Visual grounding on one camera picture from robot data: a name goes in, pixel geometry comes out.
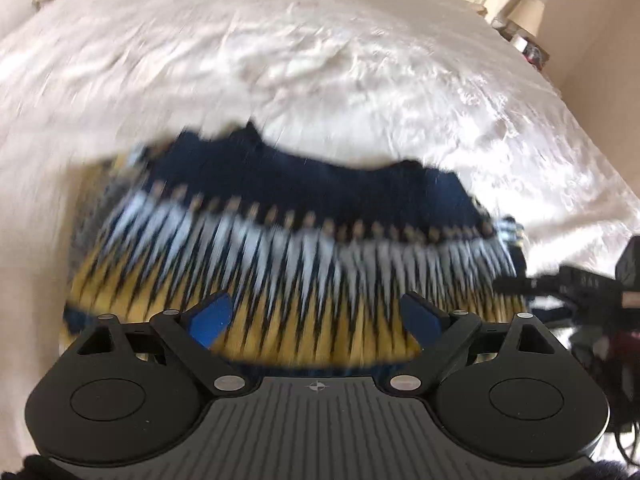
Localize right side beige lamp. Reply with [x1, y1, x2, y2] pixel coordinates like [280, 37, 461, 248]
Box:
[508, 0, 546, 37]

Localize right hand in maroon glove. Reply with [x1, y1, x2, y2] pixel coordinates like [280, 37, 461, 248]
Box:
[593, 332, 639, 430]

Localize white floral bedspread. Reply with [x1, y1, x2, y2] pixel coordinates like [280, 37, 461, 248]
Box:
[1, 0, 639, 463]

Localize navy yellow patterned knit sweater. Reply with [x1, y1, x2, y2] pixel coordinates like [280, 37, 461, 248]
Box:
[61, 125, 526, 373]

